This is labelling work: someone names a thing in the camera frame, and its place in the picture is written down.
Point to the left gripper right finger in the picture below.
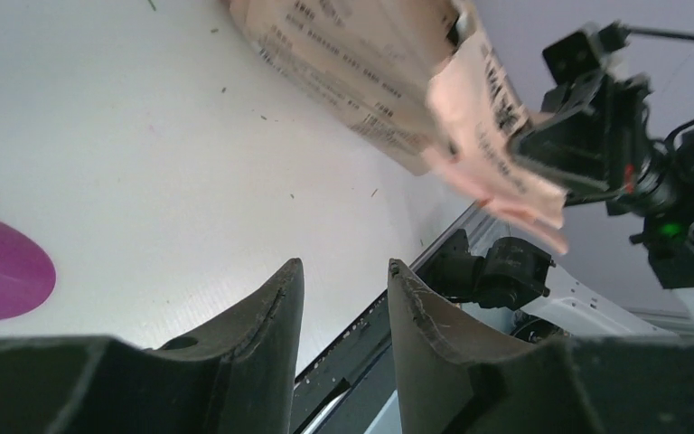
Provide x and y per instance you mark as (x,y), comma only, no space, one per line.
(455,374)

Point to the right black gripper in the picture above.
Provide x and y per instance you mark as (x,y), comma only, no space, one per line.
(597,145)

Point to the pink cat litter bag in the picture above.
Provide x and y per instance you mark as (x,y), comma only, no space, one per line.
(420,81)

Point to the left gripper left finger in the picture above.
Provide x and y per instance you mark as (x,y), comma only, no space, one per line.
(233,374)

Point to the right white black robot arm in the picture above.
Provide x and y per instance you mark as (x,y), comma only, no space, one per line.
(667,239)

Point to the magenta plastic scoop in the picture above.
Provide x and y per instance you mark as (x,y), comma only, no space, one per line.
(27,273)

